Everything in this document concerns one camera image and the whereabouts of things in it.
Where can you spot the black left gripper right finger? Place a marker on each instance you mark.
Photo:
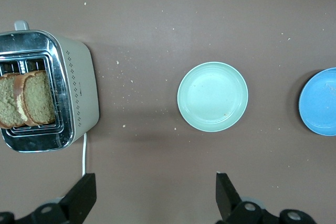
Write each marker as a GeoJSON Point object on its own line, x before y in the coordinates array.
{"type": "Point", "coordinates": [227, 197]}

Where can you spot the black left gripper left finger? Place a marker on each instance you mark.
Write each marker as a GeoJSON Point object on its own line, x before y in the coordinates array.
{"type": "Point", "coordinates": [81, 195]}

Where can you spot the brown bread slice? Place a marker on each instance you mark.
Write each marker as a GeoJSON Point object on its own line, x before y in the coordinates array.
{"type": "Point", "coordinates": [8, 103]}
{"type": "Point", "coordinates": [39, 98]}

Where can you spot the light green round plate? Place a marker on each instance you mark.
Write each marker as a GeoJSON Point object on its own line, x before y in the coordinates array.
{"type": "Point", "coordinates": [212, 96]}

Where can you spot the blue round plate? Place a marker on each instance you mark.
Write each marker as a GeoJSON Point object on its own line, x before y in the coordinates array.
{"type": "Point", "coordinates": [320, 103]}

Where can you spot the beige chrome toaster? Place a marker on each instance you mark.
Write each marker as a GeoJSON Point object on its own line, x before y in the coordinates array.
{"type": "Point", "coordinates": [78, 90]}

